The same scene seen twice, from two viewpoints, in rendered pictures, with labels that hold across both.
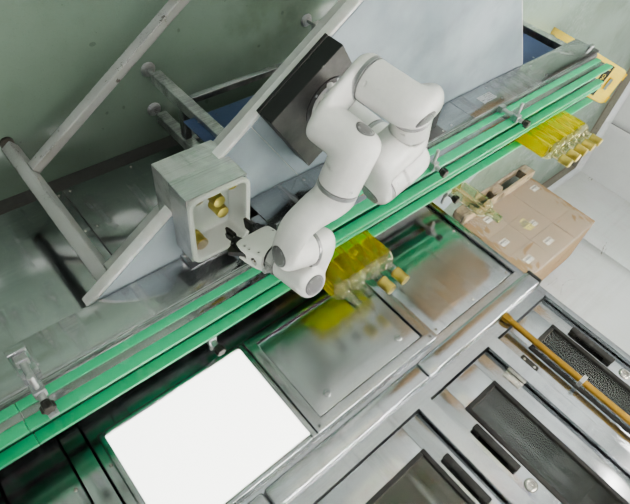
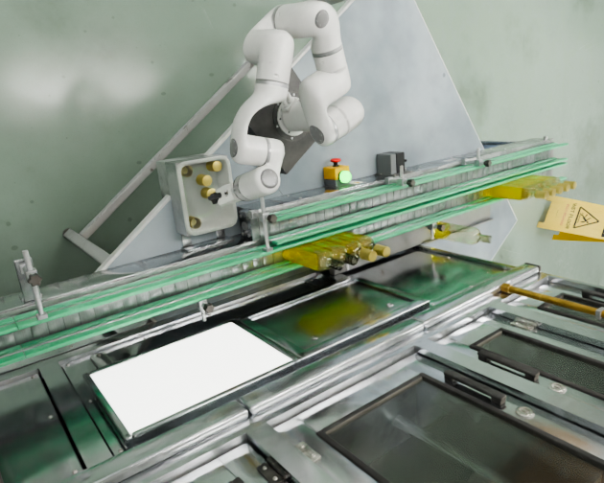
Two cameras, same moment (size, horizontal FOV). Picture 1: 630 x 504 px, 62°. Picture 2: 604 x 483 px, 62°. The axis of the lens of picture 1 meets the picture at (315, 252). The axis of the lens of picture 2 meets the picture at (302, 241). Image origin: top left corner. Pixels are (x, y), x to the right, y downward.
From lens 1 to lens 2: 0.96 m
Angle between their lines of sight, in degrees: 35
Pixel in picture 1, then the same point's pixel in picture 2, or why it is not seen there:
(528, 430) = (546, 355)
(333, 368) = (322, 325)
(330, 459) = (313, 374)
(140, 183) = not seen: hidden behind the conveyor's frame
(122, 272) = (127, 245)
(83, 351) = (81, 287)
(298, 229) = (243, 112)
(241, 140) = (224, 143)
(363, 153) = (276, 36)
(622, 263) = not seen: outside the picture
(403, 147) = (326, 74)
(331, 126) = (255, 34)
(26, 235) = not seen: hidden behind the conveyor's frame
